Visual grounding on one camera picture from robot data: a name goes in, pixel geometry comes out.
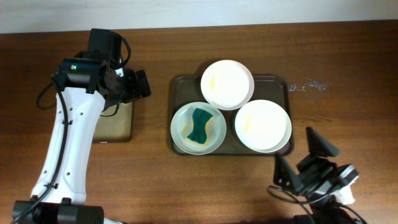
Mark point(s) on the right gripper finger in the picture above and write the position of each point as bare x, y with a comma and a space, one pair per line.
285, 177
318, 146

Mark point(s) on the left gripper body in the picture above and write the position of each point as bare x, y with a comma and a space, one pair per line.
130, 88

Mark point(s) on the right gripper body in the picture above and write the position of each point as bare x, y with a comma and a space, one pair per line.
311, 172

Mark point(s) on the green yellow sponge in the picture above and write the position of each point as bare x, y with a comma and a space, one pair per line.
200, 118

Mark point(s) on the pale blue plate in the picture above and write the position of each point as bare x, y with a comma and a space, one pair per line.
181, 127

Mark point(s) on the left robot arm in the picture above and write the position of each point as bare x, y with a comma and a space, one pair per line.
86, 85

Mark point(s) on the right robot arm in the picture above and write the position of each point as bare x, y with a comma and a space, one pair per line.
321, 209

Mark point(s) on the small black water tray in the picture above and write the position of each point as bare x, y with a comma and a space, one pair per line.
117, 128

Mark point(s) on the white plate right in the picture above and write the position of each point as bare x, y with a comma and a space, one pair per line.
263, 126

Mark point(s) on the white plate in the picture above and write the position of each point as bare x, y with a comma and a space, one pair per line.
263, 126
227, 84

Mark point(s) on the white plate top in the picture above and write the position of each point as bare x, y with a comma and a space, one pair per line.
227, 84

